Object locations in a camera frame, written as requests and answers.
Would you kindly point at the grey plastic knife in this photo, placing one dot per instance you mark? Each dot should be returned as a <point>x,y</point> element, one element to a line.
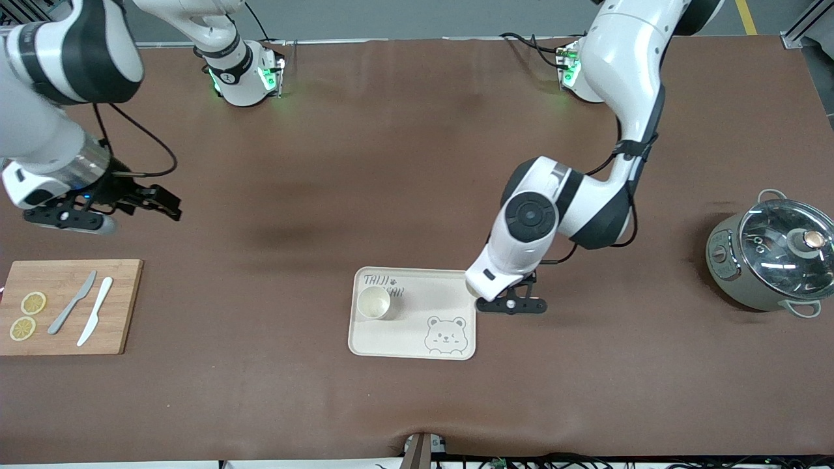
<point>71,303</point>

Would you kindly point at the lemon slice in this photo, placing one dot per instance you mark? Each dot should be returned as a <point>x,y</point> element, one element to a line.
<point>33,303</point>
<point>23,328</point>

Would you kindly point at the metal bracket at table edge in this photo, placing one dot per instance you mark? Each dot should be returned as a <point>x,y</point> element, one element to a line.
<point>417,453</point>

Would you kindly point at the white plastic cup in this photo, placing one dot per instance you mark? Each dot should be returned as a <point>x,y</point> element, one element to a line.
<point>373,303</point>

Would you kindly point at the bamboo cutting board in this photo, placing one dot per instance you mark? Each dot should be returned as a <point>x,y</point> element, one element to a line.
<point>124,326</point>

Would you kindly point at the glass pot lid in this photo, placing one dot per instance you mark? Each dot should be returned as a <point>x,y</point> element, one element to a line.
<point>775,260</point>

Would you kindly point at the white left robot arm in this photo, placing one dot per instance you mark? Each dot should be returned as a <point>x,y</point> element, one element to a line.
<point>625,65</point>

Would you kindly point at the grey-green electric pot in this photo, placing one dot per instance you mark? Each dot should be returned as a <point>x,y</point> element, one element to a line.
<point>736,286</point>

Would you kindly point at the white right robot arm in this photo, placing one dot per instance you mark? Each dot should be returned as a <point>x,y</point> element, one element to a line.
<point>91,58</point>

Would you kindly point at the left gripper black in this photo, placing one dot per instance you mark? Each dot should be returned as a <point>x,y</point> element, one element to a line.
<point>532,279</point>

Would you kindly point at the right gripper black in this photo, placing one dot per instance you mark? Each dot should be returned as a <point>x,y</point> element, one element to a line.
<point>121,189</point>

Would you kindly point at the aluminium frame profile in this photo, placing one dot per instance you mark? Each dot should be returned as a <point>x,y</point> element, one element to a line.
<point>805,26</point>

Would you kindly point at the cream bear print tray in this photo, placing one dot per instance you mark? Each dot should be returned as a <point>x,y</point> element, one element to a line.
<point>404,339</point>

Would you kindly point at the white plastic knife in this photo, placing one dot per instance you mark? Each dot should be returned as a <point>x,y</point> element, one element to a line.
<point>93,312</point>

